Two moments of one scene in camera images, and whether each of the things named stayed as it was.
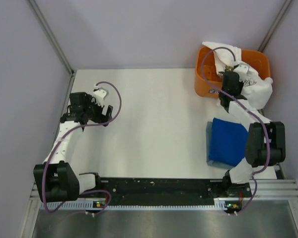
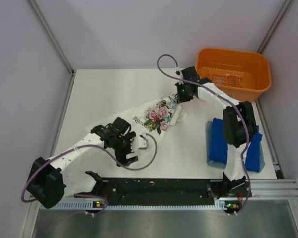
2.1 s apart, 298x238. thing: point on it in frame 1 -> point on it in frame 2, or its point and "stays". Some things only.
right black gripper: (241, 84) -> (180, 98)
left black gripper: (101, 118) -> (120, 156)
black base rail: (161, 189) stays
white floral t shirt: (257, 89) -> (150, 121)
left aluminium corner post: (52, 36) stays
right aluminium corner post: (274, 25) stays
